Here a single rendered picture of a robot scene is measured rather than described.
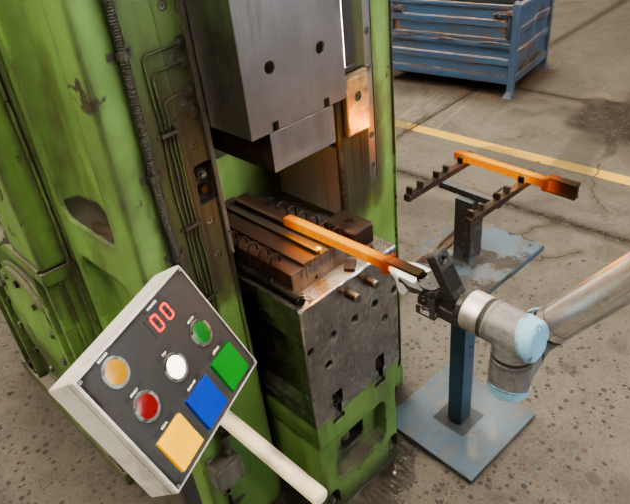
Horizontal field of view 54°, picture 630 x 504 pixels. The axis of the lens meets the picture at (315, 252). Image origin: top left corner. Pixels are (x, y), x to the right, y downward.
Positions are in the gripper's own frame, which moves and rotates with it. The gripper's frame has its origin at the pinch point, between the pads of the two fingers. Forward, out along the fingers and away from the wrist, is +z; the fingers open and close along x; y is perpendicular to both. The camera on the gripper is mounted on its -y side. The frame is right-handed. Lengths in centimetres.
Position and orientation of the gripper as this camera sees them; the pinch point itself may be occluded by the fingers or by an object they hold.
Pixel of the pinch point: (395, 265)
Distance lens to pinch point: 146.5
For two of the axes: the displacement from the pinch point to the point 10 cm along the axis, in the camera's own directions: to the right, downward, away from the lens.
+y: 0.8, 8.1, 5.7
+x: 7.1, -4.5, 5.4
